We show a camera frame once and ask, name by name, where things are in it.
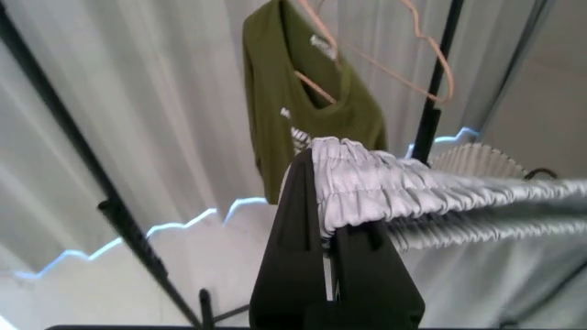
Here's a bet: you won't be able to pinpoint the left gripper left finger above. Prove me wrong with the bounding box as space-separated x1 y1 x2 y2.
249 148 329 329

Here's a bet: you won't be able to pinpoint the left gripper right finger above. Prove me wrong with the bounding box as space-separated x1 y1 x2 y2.
327 219 426 329

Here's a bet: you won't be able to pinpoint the pale grey shorts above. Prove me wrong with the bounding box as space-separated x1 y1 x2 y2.
309 136 587 329

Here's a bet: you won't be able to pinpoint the green printed shirt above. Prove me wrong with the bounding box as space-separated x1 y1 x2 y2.
241 0 389 205

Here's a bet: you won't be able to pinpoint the pink clothes hanger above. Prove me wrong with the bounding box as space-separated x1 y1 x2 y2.
293 0 344 105
339 0 456 105

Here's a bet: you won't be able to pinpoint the white laundry basket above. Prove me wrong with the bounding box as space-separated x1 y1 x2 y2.
428 141 559 181

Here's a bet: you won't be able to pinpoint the black clothes rack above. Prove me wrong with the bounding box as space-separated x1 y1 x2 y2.
0 0 465 329

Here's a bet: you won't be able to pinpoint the white curtain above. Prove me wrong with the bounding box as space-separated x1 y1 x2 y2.
0 0 551 281

